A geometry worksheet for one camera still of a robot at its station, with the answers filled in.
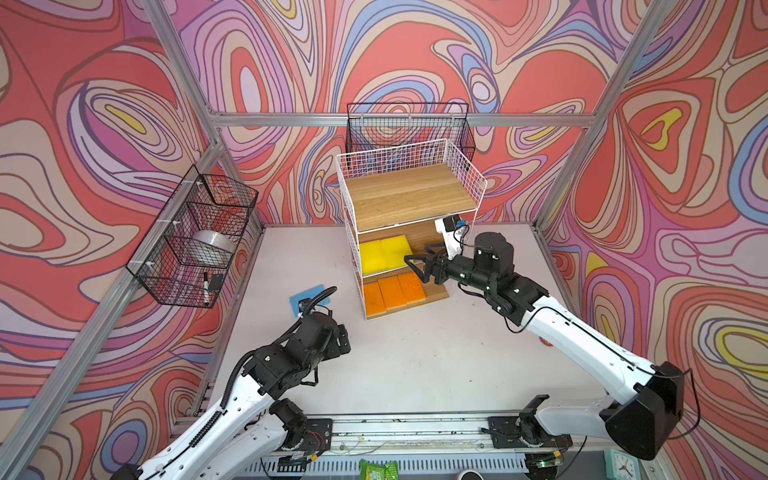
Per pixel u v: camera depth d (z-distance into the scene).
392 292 0.98
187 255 0.72
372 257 0.76
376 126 0.88
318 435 0.72
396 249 0.77
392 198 0.70
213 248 0.70
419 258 0.63
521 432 0.68
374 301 0.95
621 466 0.68
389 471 0.68
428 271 0.62
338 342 0.67
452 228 0.60
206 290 0.72
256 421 0.60
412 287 0.99
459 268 0.62
